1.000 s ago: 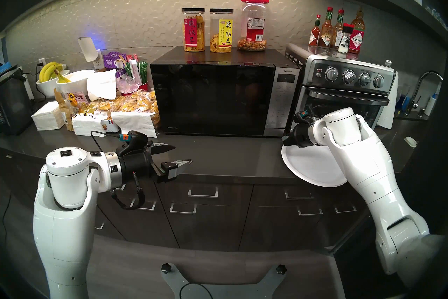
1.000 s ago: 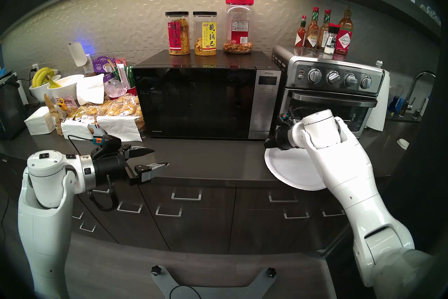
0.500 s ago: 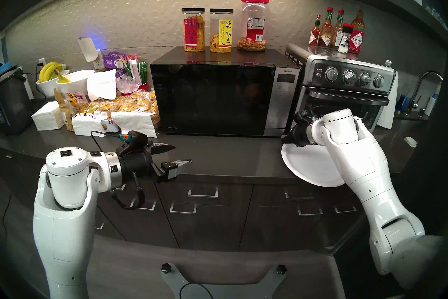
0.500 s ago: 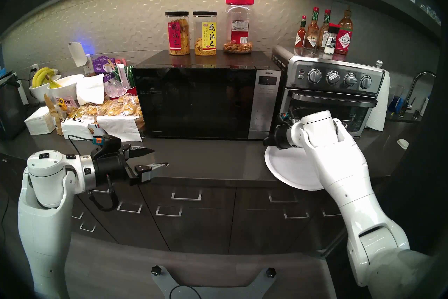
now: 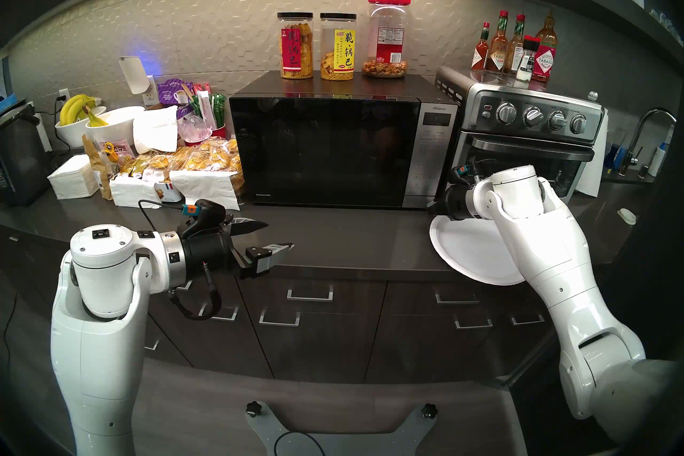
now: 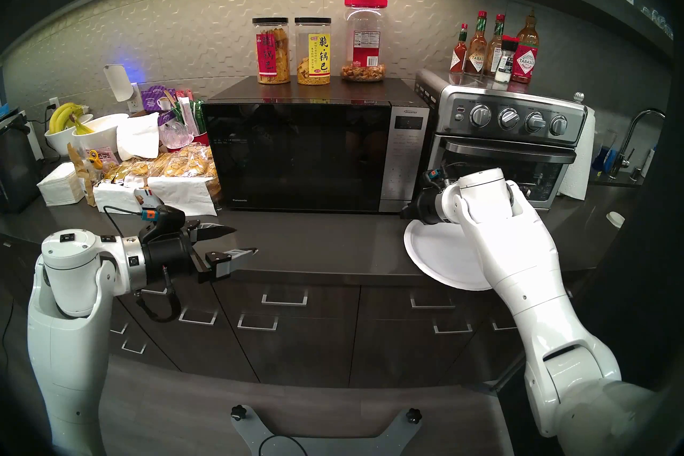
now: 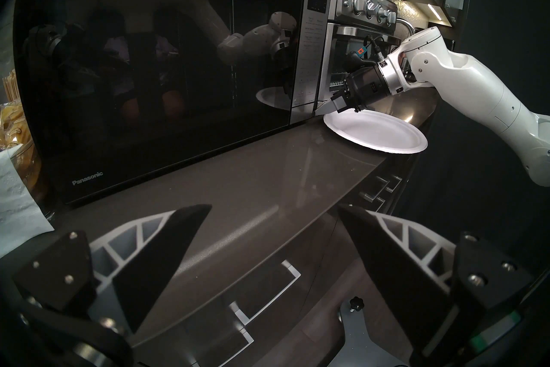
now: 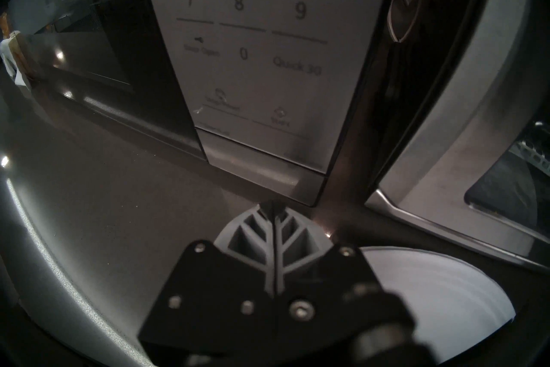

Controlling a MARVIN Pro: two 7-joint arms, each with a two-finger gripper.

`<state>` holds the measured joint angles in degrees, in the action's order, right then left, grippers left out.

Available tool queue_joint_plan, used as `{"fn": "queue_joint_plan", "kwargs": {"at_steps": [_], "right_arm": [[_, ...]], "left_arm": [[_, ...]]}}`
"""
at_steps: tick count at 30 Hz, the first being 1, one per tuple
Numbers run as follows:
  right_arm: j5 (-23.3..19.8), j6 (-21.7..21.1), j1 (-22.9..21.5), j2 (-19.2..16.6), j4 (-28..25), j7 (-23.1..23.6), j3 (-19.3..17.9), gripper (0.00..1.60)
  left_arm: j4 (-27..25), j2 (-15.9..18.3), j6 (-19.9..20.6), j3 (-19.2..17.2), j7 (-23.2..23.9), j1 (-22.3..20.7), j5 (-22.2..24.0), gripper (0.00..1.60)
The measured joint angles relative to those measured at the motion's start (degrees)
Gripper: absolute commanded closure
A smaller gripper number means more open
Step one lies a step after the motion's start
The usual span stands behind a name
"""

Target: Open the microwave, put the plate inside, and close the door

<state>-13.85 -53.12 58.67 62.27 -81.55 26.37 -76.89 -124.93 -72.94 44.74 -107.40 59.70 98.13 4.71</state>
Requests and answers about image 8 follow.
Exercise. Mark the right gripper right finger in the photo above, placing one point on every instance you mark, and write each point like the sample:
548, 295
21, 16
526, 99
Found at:
318, 284

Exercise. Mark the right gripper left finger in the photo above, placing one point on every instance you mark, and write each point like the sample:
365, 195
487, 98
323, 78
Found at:
206, 284

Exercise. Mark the white round plate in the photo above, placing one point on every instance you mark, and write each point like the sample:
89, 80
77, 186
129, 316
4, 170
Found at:
451, 306

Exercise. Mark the black silver microwave oven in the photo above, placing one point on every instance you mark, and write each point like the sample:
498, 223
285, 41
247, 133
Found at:
258, 69

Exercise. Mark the silver toaster oven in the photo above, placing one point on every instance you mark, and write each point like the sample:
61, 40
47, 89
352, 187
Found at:
472, 91

